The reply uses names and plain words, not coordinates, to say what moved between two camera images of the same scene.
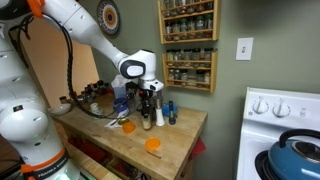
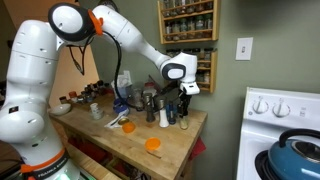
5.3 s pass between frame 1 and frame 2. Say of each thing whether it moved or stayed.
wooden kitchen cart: stayed
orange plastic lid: stayed
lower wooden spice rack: stayed
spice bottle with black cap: moved
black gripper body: moved
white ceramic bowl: stayed
